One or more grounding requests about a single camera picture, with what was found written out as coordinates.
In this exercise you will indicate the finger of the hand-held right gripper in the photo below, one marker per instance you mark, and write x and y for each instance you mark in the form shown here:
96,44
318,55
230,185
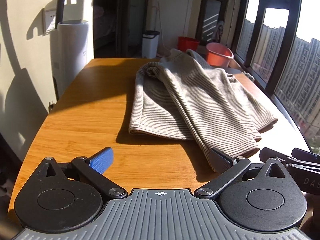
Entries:
267,153
305,153

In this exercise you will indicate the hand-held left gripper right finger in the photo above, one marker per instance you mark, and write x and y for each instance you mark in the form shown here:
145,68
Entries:
221,162

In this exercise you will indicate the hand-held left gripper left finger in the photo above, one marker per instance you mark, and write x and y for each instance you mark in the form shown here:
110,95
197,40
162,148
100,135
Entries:
102,158

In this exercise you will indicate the pink bucket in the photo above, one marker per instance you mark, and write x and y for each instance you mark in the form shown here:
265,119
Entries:
218,55

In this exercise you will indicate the white cylindrical floor washer dock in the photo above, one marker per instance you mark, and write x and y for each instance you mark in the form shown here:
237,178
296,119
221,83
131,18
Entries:
72,47

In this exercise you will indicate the white trash bin black lid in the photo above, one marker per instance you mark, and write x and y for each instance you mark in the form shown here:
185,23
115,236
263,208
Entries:
150,45

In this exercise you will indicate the red bucket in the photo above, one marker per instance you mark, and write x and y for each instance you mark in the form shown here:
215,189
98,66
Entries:
187,42

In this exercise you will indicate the cloth hanging by door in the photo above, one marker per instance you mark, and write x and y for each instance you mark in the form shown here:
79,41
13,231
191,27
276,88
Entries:
220,31

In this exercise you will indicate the mop pole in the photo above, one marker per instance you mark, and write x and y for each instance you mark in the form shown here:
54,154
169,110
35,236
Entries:
233,17

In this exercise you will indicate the dark framed glass door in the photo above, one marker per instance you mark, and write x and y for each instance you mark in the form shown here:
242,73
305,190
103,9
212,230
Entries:
211,17

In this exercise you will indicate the black window frame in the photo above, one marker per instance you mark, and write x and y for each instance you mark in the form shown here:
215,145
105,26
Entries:
262,30

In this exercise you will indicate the white wall outlet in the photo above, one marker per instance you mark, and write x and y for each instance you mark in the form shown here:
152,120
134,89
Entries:
49,21

